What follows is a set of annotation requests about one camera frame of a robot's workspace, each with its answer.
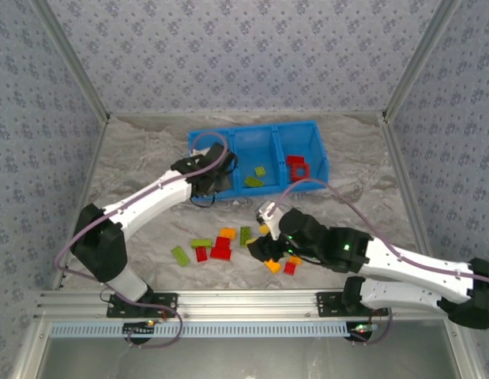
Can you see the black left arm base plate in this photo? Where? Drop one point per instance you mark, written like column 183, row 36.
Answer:
column 165, row 306

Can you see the aluminium mounting rail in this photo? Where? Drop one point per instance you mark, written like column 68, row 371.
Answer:
column 248, row 304

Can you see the black right controller board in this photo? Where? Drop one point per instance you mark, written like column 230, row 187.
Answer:
column 360, row 331

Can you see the aluminium left side rail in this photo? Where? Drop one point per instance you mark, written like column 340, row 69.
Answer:
column 88, row 177

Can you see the aluminium right side rail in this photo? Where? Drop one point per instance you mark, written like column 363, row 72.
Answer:
column 405, row 177

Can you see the aluminium frame post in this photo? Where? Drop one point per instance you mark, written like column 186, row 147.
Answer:
column 418, row 59
column 73, row 59

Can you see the blue three-compartment plastic bin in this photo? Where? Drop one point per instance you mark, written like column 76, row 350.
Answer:
column 256, row 146

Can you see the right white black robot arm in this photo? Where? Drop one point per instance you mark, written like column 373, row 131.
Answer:
column 406, row 264

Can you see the small red lego brick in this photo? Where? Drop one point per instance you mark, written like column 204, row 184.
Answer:
column 290, row 269

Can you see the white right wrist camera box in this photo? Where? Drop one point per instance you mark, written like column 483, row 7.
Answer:
column 269, row 219

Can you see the yellow lego brick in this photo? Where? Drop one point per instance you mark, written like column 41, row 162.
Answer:
column 263, row 229
column 272, row 267

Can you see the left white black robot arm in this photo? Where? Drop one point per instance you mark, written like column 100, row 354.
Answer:
column 149, row 197

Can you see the black controller board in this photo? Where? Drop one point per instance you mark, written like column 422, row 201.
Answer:
column 139, row 329
column 360, row 331

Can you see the aluminium left frame post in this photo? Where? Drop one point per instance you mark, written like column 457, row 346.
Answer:
column 73, row 59

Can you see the long green lego brick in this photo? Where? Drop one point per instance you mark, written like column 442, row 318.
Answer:
column 200, row 243

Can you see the red lego window frame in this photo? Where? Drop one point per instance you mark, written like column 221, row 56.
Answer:
column 293, row 171

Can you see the grey metal lower tray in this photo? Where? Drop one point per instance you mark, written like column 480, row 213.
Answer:
column 244, row 359

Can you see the black left controller board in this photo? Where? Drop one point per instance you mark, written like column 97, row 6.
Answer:
column 139, row 329

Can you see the aluminium right frame post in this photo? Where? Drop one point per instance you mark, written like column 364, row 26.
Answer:
column 418, row 59

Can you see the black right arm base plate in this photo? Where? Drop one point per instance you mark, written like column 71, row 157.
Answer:
column 327, row 306

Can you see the orange lego brick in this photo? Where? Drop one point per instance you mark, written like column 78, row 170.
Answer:
column 295, row 260
column 228, row 233

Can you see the small green lego brick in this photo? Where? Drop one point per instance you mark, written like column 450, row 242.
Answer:
column 260, row 171

